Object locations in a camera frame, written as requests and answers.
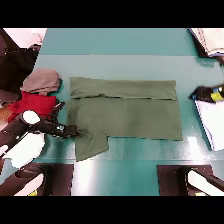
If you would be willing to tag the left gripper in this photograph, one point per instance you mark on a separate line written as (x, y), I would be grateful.
(63, 130)

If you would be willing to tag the green T-shirt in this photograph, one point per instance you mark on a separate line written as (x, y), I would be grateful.
(133, 115)

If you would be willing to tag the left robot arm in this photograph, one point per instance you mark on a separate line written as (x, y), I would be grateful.
(20, 128)

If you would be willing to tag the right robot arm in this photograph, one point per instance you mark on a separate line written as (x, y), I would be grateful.
(206, 95)

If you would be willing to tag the red garment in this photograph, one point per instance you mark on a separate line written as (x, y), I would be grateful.
(31, 104)

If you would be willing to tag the grey garment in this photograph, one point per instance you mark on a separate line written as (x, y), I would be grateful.
(41, 81)

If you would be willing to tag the white garment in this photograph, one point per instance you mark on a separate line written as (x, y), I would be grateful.
(213, 40)

